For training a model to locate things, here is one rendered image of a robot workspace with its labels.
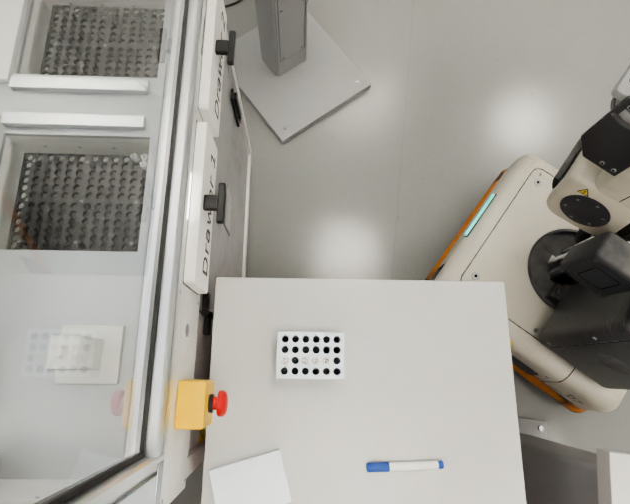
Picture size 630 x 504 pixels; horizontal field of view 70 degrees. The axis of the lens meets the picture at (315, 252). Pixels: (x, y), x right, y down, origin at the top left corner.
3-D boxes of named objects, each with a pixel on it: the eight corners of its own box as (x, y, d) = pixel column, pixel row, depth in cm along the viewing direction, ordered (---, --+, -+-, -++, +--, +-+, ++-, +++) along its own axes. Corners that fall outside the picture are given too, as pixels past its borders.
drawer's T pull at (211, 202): (226, 184, 79) (225, 181, 78) (224, 225, 77) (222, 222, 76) (206, 184, 79) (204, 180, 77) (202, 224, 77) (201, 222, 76)
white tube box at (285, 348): (342, 333, 87) (344, 332, 83) (342, 379, 84) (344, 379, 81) (278, 333, 86) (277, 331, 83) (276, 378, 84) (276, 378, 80)
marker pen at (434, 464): (441, 458, 82) (443, 460, 80) (442, 468, 81) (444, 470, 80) (365, 461, 81) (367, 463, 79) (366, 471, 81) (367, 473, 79)
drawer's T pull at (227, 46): (236, 34, 87) (235, 28, 86) (234, 67, 85) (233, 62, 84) (217, 33, 87) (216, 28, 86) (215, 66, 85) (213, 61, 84)
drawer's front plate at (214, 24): (227, 18, 97) (218, -25, 87) (218, 138, 90) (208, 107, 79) (219, 18, 97) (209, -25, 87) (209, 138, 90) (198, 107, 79)
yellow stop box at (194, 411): (218, 379, 76) (210, 380, 69) (215, 424, 74) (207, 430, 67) (188, 379, 76) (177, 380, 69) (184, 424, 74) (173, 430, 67)
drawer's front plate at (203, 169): (217, 150, 89) (207, 120, 79) (207, 294, 82) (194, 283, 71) (208, 150, 89) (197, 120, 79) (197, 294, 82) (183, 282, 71)
